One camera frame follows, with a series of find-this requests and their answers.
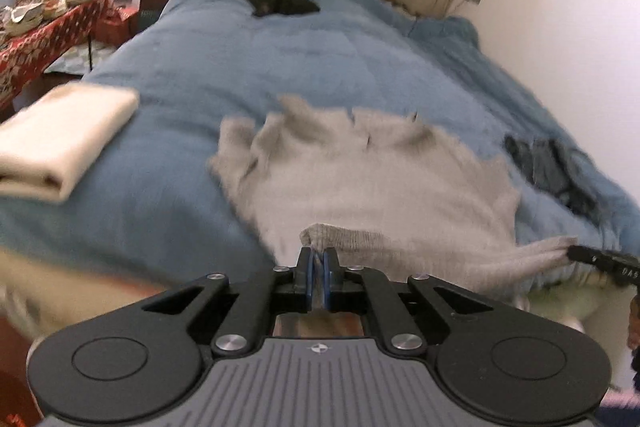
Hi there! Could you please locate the blue bed blanket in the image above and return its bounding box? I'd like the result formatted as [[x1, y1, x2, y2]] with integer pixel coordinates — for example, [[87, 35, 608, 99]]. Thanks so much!
[[0, 0, 640, 287]]

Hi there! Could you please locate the red patterned tablecloth table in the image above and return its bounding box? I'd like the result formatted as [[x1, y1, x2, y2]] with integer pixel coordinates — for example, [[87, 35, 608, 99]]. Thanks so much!
[[0, 0, 112, 109]]

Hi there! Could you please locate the dark grey-blue garment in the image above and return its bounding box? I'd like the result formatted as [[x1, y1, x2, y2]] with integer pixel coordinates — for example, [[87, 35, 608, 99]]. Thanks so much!
[[503, 135, 603, 225]]

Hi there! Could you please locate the folded cream garment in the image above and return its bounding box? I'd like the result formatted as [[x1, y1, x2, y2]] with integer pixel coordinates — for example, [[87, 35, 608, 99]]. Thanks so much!
[[0, 81, 140, 204]]

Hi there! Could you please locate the grey knit short-sleeve shirt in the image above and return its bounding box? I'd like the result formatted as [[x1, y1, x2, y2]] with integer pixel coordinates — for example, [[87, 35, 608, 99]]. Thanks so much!
[[209, 95, 575, 293]]

